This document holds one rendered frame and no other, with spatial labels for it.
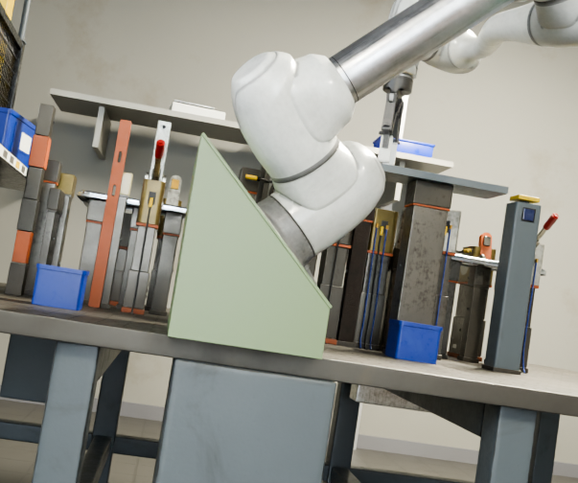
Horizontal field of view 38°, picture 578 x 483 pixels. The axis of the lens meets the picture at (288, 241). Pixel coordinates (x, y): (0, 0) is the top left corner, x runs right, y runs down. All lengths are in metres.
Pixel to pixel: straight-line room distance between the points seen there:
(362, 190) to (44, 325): 0.65
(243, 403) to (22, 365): 1.35
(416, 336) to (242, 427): 0.62
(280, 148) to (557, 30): 0.62
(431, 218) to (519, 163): 3.31
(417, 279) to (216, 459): 0.81
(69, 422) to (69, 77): 3.69
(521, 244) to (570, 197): 3.33
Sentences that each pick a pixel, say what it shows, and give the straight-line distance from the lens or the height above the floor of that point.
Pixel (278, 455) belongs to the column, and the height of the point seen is 0.51.
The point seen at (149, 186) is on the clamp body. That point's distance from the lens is 2.21.
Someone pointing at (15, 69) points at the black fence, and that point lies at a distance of 3.14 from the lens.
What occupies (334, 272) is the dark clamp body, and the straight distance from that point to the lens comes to 2.20.
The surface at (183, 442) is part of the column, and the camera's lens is 1.55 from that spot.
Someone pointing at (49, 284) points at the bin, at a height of 0.75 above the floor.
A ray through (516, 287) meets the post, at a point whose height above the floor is 0.92.
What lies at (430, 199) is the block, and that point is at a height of 1.10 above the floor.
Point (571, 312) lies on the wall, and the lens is 5.53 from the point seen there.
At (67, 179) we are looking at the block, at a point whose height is 1.04.
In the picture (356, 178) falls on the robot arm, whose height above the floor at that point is 1.05.
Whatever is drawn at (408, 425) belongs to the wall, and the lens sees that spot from 5.21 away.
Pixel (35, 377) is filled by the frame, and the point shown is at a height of 0.44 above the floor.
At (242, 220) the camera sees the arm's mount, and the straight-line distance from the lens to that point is 1.49.
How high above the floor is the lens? 0.79
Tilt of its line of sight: 4 degrees up
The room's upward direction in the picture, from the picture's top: 9 degrees clockwise
